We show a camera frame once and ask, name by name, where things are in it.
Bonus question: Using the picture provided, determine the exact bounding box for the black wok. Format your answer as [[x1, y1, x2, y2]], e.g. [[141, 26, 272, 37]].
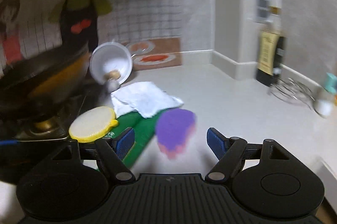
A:
[[1, 42, 90, 120]]

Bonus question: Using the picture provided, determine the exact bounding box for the yellow round scrub pad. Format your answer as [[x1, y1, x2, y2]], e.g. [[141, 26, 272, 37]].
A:
[[68, 107, 119, 143]]

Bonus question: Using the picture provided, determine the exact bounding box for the green chopstick wrapper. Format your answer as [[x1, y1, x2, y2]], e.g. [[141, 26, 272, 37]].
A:
[[123, 110, 167, 168], [105, 112, 144, 139]]

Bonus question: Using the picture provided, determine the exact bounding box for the white foam bowl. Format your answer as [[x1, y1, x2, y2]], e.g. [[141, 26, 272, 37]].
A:
[[89, 41, 132, 85]]

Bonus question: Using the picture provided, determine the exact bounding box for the metal wire rack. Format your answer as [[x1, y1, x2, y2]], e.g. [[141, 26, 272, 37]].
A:
[[268, 78, 315, 109]]

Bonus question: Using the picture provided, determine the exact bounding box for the white paper napkin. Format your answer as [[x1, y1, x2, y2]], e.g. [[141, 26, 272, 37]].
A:
[[111, 81, 184, 119]]

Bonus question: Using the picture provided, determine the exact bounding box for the purple pink sponge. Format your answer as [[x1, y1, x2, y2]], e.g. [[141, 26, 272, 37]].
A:
[[155, 108, 197, 160]]

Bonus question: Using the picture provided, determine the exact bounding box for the soy sauce bottle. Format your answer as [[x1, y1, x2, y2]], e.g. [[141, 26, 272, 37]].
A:
[[256, 6, 286, 87]]

